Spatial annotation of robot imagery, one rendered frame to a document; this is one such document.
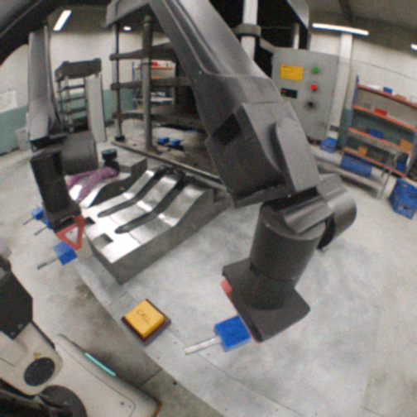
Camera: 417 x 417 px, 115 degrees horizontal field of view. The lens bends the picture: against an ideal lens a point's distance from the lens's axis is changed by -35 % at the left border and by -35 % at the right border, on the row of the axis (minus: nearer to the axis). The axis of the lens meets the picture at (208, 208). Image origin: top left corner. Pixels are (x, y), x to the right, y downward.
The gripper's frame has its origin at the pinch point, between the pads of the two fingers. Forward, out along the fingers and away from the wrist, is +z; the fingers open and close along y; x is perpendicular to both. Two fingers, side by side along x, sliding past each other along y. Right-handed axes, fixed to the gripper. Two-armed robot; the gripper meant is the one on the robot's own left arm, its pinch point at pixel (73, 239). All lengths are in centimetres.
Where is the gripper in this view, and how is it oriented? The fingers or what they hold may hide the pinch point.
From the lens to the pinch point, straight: 48.2
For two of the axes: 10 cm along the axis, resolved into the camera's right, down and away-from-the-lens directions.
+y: -7.8, -3.7, 5.0
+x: -6.2, 4.2, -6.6
